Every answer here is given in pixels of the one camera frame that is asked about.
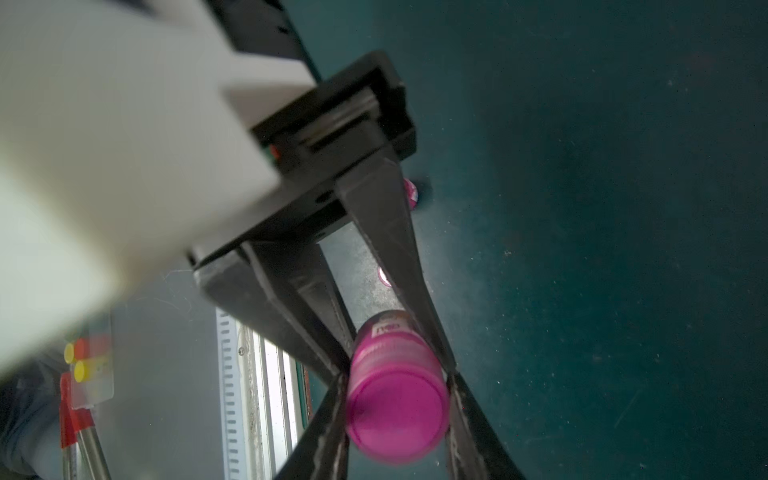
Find white slotted cable duct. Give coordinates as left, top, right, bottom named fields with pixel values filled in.
left=215, top=308, right=250, bottom=479

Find magenta lid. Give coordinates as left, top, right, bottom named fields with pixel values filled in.
left=378, top=267, right=392, bottom=288
left=346, top=332, right=449, bottom=464

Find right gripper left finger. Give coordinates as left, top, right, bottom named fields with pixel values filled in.
left=276, top=375, right=349, bottom=480

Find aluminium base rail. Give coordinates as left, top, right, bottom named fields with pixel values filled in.
left=237, top=324, right=306, bottom=479

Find green table mat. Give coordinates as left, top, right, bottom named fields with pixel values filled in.
left=286, top=1, right=767, bottom=479

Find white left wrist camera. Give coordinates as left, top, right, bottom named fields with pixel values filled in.
left=1, top=1, right=314, bottom=371

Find magenta paint jar back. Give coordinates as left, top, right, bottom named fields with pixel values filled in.
left=352, top=310, right=429, bottom=361

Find magenta paint jar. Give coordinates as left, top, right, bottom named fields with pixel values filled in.
left=404, top=178, right=419, bottom=211
left=352, top=310, right=429, bottom=361

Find paint jar colour set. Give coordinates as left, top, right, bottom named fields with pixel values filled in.
left=59, top=317, right=114, bottom=479

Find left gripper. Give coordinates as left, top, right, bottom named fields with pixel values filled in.
left=187, top=50, right=457, bottom=384

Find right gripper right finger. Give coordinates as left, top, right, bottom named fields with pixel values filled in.
left=446, top=372, right=525, bottom=480

